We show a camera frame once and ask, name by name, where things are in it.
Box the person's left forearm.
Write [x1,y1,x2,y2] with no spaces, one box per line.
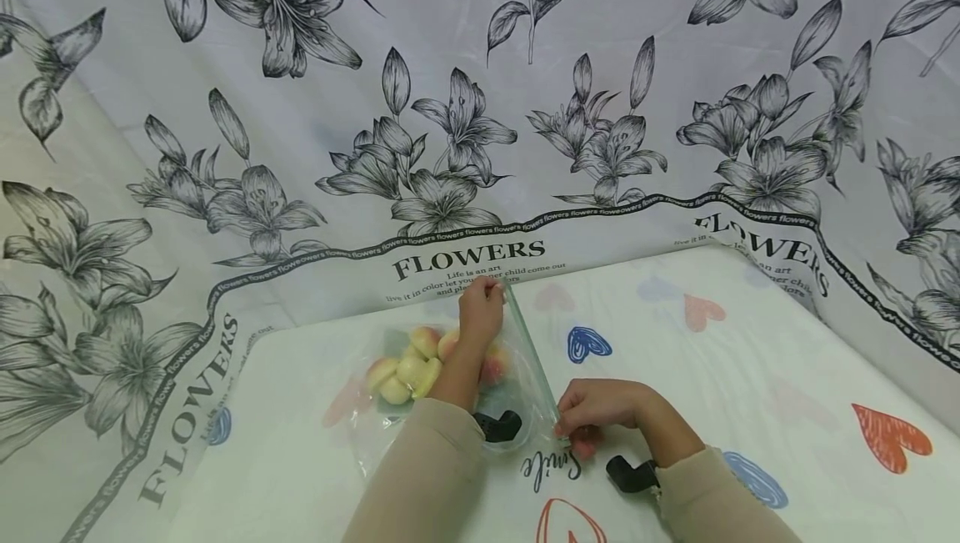
[341,339,490,543]

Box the clear plastic zip bag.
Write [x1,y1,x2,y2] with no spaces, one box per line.
[351,279,565,479]

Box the person's right hand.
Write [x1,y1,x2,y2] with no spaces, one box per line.
[554,379,655,445]

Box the person's left hand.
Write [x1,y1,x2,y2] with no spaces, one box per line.
[457,274,508,354]

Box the person's right forearm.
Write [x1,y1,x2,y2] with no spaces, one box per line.
[634,400,803,543]

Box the black wrist band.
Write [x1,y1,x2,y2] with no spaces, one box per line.
[472,410,524,445]
[605,455,661,496]

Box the pile of small peaches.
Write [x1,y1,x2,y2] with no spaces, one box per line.
[364,324,513,407]

